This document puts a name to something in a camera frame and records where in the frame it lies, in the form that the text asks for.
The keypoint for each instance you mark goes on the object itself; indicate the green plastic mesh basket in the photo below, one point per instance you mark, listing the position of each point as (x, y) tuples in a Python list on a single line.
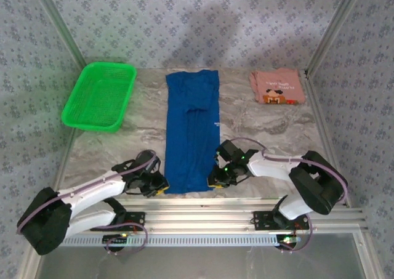
[(98, 97)]

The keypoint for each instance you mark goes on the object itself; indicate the aluminium frame post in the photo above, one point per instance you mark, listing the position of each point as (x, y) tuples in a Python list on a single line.
[(334, 23), (58, 17)]

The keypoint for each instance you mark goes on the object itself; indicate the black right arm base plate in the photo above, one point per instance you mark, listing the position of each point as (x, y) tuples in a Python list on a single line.
[(261, 220)]

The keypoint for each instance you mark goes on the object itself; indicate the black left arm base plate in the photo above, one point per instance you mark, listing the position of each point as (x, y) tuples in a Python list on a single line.
[(135, 220)]

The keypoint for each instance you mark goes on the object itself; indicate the folded pink t-shirt with print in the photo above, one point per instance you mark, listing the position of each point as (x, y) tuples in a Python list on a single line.
[(278, 86)]

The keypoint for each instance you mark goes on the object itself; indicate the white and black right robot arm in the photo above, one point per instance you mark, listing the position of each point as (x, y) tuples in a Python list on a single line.
[(277, 168)]

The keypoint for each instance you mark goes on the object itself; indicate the blue t-shirt with white print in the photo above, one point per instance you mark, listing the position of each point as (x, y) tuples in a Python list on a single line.
[(192, 131)]

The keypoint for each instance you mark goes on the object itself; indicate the aluminium mounting rail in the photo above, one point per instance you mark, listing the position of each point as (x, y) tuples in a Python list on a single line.
[(200, 215)]

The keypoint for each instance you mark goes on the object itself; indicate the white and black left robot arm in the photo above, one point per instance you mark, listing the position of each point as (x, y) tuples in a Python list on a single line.
[(89, 196)]

